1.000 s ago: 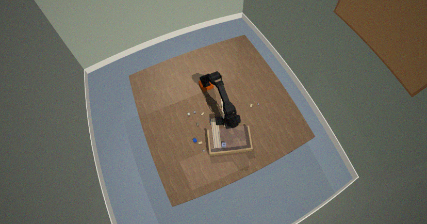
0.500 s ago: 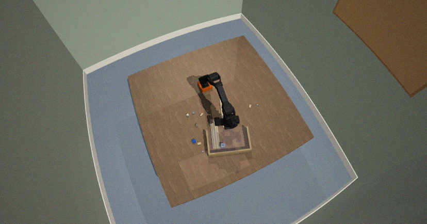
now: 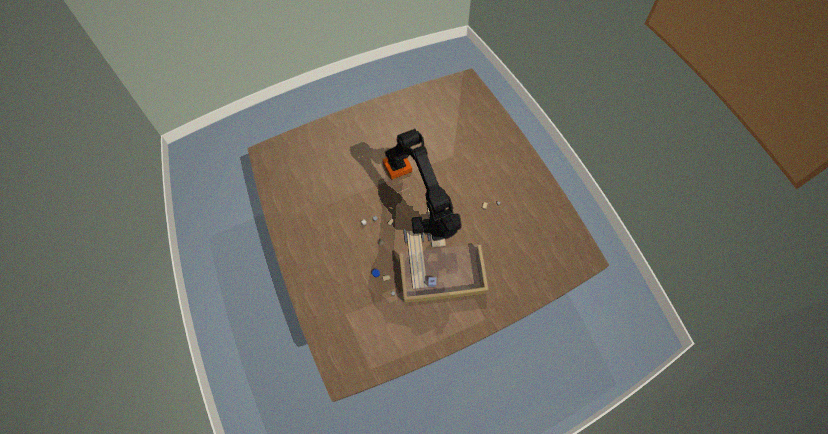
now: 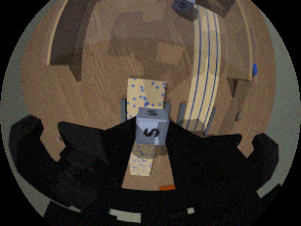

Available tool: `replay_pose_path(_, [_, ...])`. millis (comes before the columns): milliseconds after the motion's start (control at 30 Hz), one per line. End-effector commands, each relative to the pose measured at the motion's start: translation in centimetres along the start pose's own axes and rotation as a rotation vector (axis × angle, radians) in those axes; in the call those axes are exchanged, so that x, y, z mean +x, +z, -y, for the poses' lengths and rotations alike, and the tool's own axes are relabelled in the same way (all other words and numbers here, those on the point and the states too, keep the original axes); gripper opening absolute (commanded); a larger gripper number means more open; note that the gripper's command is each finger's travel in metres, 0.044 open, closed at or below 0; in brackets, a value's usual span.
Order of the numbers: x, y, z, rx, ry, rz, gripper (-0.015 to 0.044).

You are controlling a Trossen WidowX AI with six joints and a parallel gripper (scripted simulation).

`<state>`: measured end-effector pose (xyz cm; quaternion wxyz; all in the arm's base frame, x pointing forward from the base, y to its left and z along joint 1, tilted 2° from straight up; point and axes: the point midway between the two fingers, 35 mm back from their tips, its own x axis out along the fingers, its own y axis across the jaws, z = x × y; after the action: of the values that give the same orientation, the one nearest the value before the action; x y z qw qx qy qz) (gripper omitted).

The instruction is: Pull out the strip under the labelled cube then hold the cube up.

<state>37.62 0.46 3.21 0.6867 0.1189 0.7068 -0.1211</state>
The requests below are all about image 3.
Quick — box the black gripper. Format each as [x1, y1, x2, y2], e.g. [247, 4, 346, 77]
[412, 214, 462, 234]

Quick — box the beige strip with blue speckles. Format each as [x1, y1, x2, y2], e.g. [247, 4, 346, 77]
[428, 209, 446, 248]

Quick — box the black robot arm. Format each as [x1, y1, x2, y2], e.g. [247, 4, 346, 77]
[385, 129, 458, 241]

